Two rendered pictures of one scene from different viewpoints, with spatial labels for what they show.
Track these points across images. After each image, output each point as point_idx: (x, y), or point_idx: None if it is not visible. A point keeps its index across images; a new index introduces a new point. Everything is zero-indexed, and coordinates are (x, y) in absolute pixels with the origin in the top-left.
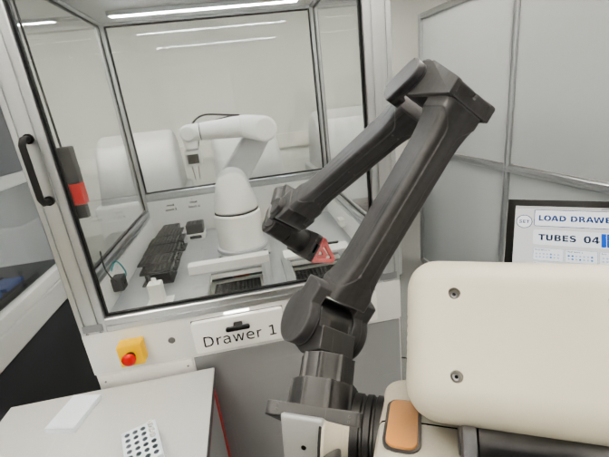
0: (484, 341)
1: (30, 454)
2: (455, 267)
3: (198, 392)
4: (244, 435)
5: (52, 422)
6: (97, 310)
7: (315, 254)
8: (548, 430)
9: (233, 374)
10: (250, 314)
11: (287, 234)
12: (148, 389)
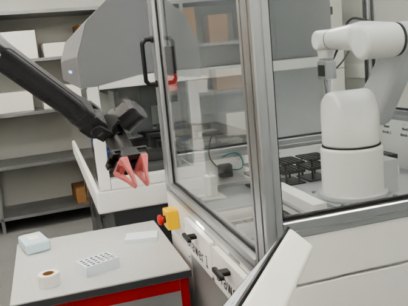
0: None
1: (110, 238)
2: None
3: (158, 270)
4: None
5: (131, 233)
6: (168, 175)
7: (115, 169)
8: None
9: (202, 289)
10: (198, 233)
11: (105, 141)
12: (164, 252)
